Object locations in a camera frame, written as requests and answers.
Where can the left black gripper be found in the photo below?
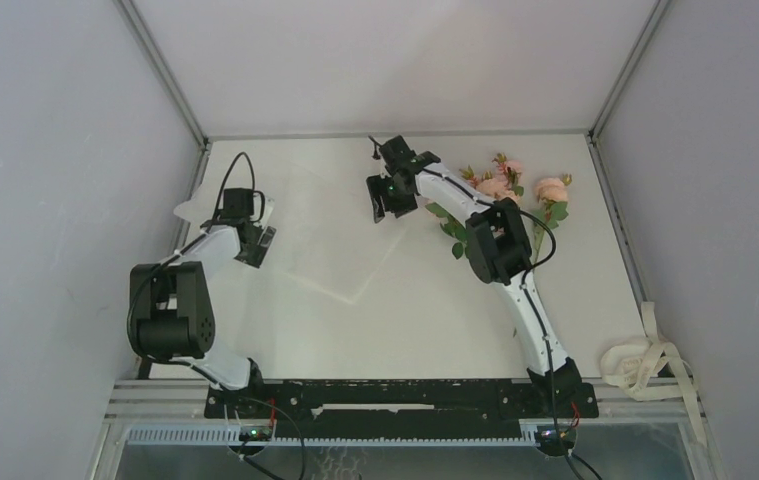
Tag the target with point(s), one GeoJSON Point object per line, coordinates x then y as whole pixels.
{"type": "Point", "coordinates": [254, 255]}

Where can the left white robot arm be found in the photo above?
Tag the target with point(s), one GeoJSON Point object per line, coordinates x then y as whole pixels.
{"type": "Point", "coordinates": [171, 319]}

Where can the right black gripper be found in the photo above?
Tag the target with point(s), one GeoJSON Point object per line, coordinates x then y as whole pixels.
{"type": "Point", "coordinates": [377, 186]}

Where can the controller board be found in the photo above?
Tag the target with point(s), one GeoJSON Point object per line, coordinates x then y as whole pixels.
{"type": "Point", "coordinates": [255, 435]}
{"type": "Point", "coordinates": [551, 435]}

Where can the pink fake flower stem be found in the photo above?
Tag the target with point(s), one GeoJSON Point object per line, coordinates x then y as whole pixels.
{"type": "Point", "coordinates": [455, 225]}
{"type": "Point", "coordinates": [552, 196]}
{"type": "Point", "coordinates": [503, 181]}

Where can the cream printed ribbon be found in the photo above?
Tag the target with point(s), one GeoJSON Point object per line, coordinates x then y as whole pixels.
{"type": "Point", "coordinates": [650, 368]}

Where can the white slotted cable duct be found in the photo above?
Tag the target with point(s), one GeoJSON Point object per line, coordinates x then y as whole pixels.
{"type": "Point", "coordinates": [153, 435]}

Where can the left controller board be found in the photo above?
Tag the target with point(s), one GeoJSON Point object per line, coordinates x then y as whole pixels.
{"type": "Point", "coordinates": [255, 435]}

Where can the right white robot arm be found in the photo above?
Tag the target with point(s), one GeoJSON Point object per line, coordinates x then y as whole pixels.
{"type": "Point", "coordinates": [494, 242]}

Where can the right controller board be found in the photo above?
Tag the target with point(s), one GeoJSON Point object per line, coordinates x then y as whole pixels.
{"type": "Point", "coordinates": [551, 435]}

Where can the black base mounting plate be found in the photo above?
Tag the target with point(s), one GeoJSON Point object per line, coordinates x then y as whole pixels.
{"type": "Point", "coordinates": [408, 408]}

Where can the translucent white wrapping paper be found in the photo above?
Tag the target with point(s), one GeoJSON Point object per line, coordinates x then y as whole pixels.
{"type": "Point", "coordinates": [327, 248]}

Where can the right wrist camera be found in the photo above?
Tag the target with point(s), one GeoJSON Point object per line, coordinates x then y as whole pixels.
{"type": "Point", "coordinates": [393, 153]}

